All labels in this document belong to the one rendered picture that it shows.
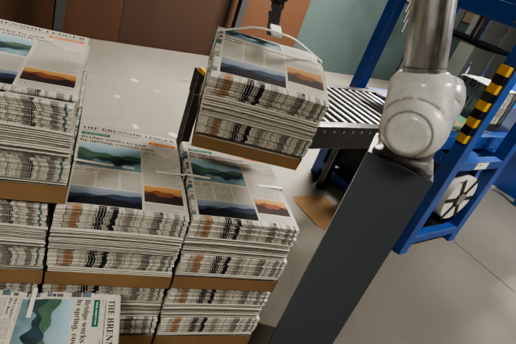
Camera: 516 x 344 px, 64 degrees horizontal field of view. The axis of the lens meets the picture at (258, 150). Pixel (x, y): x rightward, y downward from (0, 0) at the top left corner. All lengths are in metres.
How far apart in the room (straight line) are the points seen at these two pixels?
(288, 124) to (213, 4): 4.08
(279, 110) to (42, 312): 0.68
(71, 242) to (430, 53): 0.90
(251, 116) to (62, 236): 0.49
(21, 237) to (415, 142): 0.88
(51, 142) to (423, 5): 0.83
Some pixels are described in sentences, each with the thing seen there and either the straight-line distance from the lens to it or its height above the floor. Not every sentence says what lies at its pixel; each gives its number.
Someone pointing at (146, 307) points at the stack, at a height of 0.52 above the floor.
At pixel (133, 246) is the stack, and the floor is 0.74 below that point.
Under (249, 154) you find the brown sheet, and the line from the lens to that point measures 1.06.
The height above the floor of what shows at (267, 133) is 1.03.
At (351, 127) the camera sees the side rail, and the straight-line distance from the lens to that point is 2.02.
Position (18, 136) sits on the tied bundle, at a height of 0.98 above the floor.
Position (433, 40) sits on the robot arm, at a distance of 1.04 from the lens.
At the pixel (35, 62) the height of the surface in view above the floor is 1.07.
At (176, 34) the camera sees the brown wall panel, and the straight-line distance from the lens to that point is 4.93.
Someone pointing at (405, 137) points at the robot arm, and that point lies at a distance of 1.00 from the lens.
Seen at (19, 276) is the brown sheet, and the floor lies 0.63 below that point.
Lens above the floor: 1.43
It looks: 26 degrees down
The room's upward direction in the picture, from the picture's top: 21 degrees clockwise
